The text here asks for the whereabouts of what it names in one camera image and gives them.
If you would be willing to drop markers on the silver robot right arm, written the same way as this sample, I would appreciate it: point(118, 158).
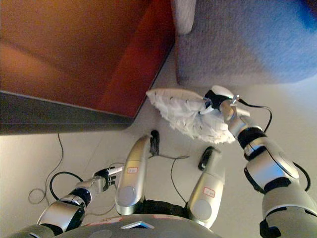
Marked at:
point(272, 168)

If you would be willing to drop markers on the white ruffled throw pillow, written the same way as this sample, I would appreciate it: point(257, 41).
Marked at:
point(183, 111)

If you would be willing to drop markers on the silver robot leg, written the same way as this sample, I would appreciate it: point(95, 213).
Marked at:
point(132, 173)
point(206, 193)

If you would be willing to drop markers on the red-brown wooden cabinet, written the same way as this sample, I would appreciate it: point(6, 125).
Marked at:
point(74, 49)

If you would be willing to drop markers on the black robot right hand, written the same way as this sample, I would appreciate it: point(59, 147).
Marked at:
point(217, 99)

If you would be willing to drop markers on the black robot right foot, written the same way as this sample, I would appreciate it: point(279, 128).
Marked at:
point(205, 158)

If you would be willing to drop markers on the silver robot left leg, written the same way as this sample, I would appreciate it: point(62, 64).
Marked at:
point(132, 173)

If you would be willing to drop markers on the silver robot right leg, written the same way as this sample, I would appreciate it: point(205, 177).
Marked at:
point(206, 193)

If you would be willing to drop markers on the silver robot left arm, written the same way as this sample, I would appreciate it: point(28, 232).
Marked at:
point(64, 210)

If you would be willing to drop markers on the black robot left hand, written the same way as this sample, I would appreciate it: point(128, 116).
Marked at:
point(107, 178)

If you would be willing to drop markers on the grey robot torso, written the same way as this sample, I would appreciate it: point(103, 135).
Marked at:
point(138, 229)

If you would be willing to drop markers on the grey fabric tub armchair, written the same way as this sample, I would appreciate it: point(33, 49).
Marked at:
point(242, 47)

